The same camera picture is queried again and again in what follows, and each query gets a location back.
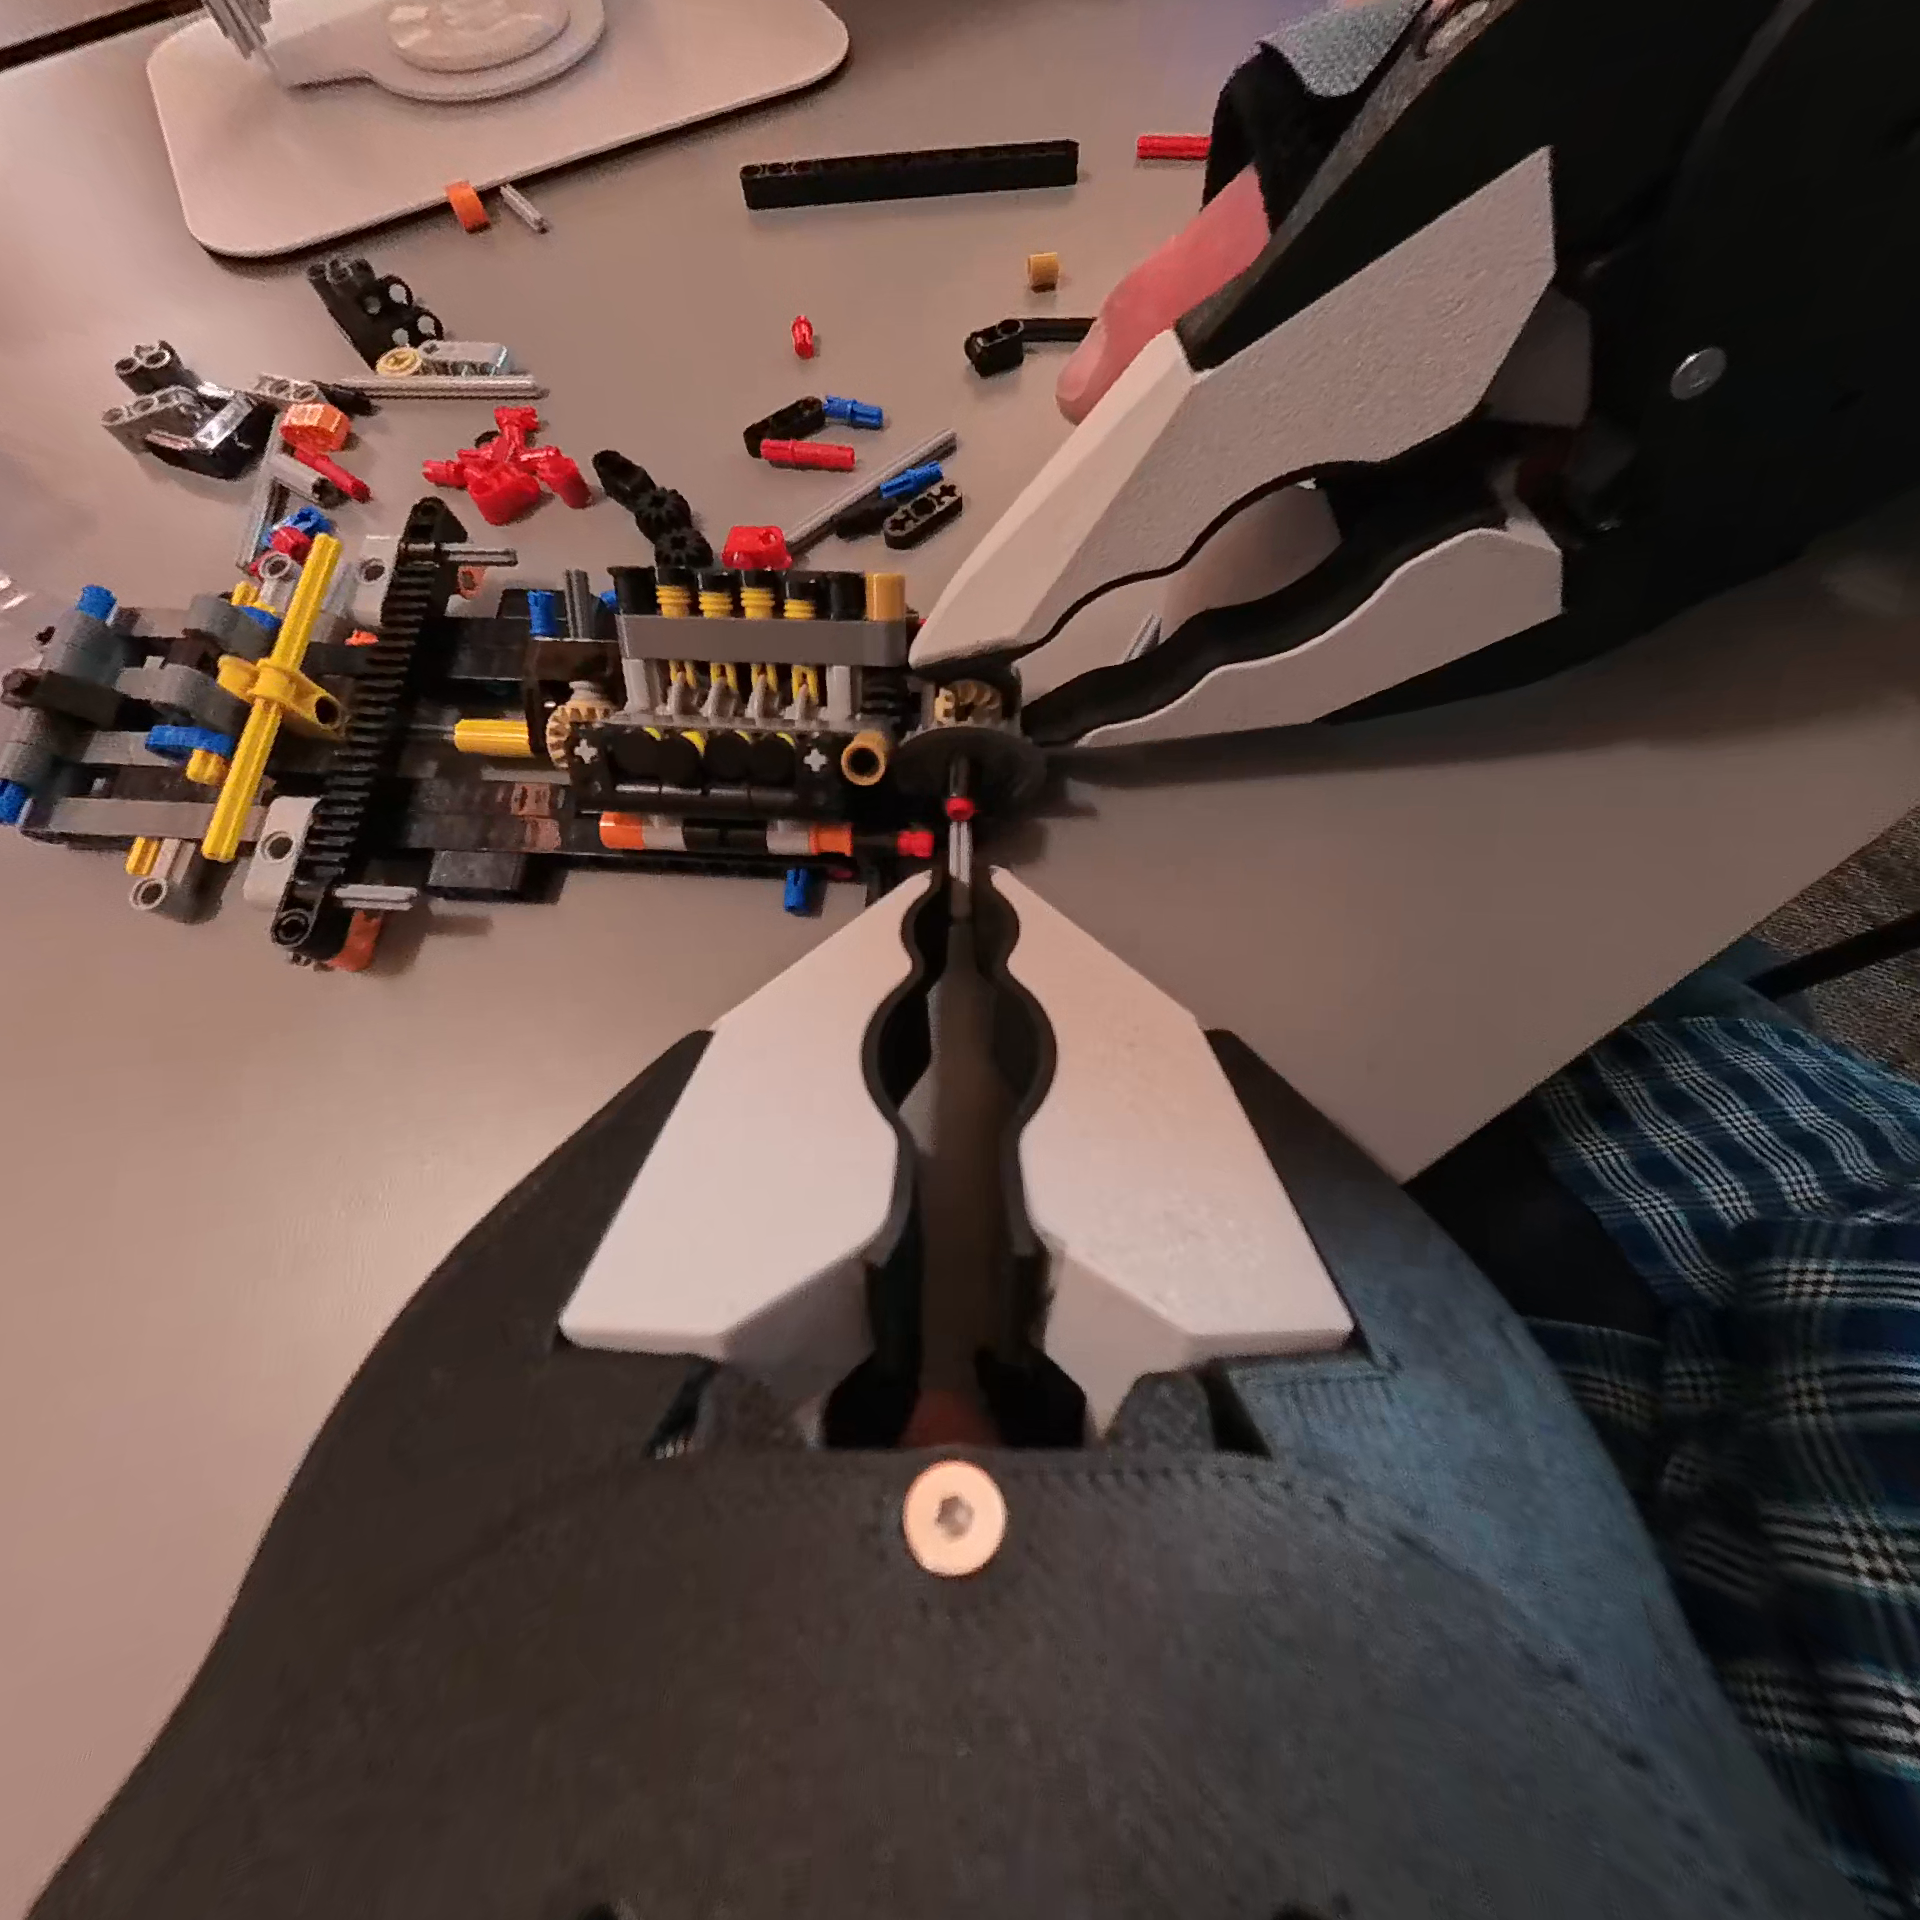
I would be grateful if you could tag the white book stand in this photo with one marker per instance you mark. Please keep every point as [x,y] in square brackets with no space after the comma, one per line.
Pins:
[674,119]

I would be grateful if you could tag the blue plaid shirt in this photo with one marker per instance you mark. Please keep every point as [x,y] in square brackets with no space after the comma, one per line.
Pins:
[1770,1348]

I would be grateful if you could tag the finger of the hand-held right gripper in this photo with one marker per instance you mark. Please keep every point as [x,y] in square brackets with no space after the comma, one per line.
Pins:
[1349,346]
[1349,644]

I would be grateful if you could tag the lego gear axle subassembly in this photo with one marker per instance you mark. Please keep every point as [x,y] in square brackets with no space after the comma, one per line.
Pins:
[974,768]

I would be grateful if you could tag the short black lego liftarm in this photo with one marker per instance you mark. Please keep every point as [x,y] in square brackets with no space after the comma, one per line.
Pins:
[621,474]

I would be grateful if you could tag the pile of mixed lego pieces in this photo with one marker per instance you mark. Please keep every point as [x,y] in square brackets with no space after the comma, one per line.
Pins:
[194,435]

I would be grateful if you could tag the black lego connector with axle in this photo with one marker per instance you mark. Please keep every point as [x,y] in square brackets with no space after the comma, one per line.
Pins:
[993,347]

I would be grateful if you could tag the long black lego beam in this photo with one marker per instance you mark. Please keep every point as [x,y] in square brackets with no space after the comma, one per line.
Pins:
[901,177]

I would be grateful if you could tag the long red lego pin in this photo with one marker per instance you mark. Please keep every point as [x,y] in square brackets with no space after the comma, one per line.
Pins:
[805,452]

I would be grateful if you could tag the blue lego pin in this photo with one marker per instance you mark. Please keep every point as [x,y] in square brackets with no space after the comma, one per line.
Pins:
[910,482]
[854,411]

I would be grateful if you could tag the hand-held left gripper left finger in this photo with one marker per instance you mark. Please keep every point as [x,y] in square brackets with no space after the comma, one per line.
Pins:
[735,1184]

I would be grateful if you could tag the pile of red lego connectors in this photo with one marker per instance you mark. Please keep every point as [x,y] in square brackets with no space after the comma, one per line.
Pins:
[504,474]

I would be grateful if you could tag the black thin lego liftarm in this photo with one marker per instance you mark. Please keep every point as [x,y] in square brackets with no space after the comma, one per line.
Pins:
[926,515]

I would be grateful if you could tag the small black lego gear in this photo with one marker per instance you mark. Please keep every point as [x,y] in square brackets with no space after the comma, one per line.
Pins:
[681,547]
[657,516]

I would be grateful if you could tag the small grey lego pin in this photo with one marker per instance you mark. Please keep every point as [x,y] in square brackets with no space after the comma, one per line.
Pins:
[525,207]

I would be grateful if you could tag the orange lego bush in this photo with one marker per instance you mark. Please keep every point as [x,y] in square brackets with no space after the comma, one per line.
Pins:
[466,207]

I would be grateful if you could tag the person's right hand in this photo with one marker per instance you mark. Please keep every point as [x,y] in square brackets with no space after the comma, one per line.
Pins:
[1156,300]

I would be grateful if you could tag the red lego axle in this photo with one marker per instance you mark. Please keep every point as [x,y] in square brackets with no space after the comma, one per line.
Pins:
[1172,146]

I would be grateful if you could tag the lego car chassis assembly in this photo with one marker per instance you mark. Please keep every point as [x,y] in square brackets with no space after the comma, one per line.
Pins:
[720,644]

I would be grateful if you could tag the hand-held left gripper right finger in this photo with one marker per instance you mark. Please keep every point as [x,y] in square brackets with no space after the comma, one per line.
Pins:
[1184,1184]

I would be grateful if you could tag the red lego axle connector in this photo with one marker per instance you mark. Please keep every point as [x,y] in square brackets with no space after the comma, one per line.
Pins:
[756,547]

